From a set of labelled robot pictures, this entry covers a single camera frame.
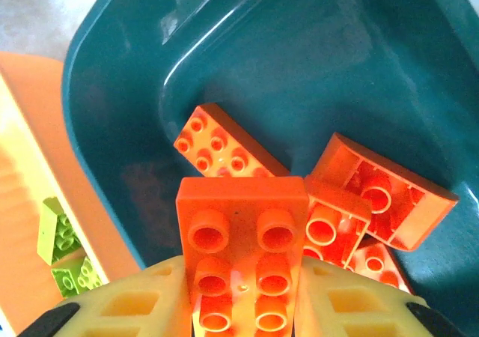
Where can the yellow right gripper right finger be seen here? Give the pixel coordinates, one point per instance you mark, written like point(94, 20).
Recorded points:
point(355, 307)

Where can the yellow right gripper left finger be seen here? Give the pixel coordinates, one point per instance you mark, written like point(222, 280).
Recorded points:
point(123, 307)

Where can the orange two-by-four lego brick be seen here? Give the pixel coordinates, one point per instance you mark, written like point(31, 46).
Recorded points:
point(378, 266)
point(224, 142)
point(243, 198)

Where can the green studded lego brick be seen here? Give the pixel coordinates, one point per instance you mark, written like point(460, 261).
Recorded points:
point(89, 275)

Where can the green sloped lego brick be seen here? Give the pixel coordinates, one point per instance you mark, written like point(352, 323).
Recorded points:
point(48, 232)

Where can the orange sloped lego brick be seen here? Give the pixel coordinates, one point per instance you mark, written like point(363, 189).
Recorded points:
point(337, 202)

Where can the orange curved lego brick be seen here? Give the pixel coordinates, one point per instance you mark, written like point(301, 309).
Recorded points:
point(393, 179)

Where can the yellow-orange plastic container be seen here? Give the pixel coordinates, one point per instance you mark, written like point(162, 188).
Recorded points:
point(37, 90)

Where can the teal plastic container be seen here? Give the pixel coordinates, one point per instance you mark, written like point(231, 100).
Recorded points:
point(299, 71)

